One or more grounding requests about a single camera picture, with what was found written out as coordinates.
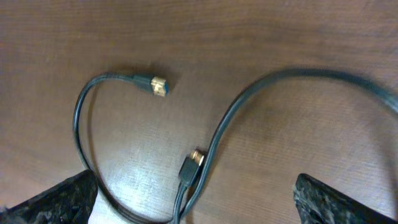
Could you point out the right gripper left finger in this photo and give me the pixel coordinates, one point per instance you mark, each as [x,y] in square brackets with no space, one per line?
[70,201]

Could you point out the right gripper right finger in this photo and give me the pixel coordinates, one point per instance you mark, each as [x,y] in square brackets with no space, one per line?
[317,202]

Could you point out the black USB cable thick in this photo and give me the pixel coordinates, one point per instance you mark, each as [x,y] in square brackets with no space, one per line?
[195,168]

